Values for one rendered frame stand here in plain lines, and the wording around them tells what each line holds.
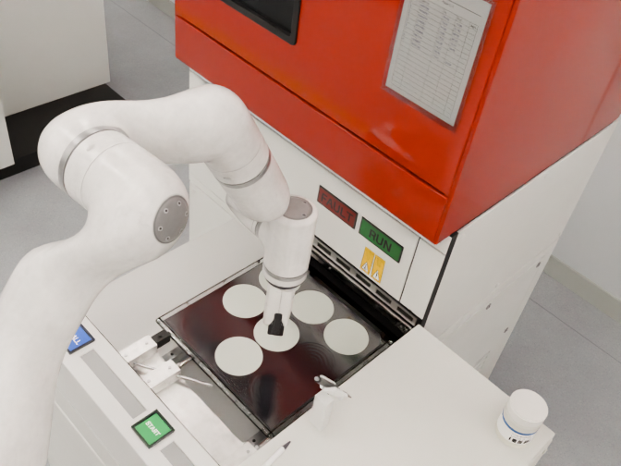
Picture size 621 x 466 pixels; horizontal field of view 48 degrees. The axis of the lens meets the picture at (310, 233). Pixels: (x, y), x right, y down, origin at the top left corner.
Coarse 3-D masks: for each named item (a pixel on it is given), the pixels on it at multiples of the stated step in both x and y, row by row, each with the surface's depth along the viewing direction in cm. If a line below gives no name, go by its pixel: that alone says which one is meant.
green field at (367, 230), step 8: (368, 224) 149; (360, 232) 152; (368, 232) 150; (376, 232) 148; (376, 240) 149; (384, 240) 147; (384, 248) 148; (392, 248) 146; (400, 248) 144; (392, 256) 147
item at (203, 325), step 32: (224, 288) 159; (320, 288) 163; (192, 320) 152; (224, 320) 153; (256, 320) 154; (288, 352) 149; (320, 352) 150; (256, 384) 142; (288, 384) 143; (288, 416) 138
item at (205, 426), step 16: (144, 368) 144; (176, 384) 142; (176, 400) 139; (192, 400) 140; (192, 416) 137; (208, 416) 138; (192, 432) 135; (208, 432) 135; (224, 432) 135; (208, 448) 133; (224, 448) 133
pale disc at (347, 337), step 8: (336, 320) 157; (344, 320) 157; (352, 320) 157; (328, 328) 155; (336, 328) 155; (344, 328) 155; (352, 328) 156; (360, 328) 156; (328, 336) 153; (336, 336) 154; (344, 336) 154; (352, 336) 154; (360, 336) 154; (368, 336) 155; (328, 344) 152; (336, 344) 152; (344, 344) 152; (352, 344) 152; (360, 344) 153; (344, 352) 150; (352, 352) 151
